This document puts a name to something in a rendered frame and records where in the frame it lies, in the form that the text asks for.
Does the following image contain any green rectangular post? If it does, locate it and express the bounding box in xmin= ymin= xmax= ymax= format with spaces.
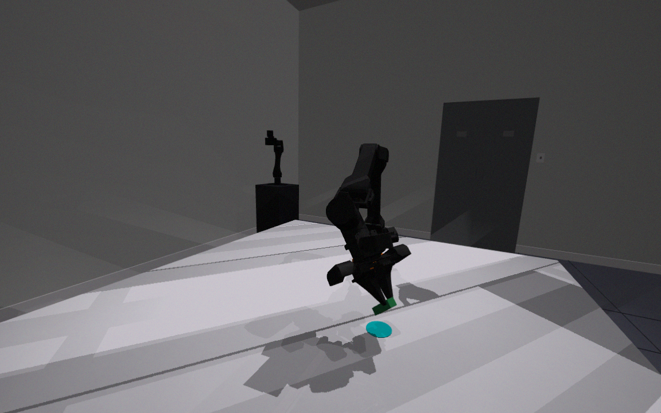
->
xmin=372 ymin=297 xmax=397 ymax=315

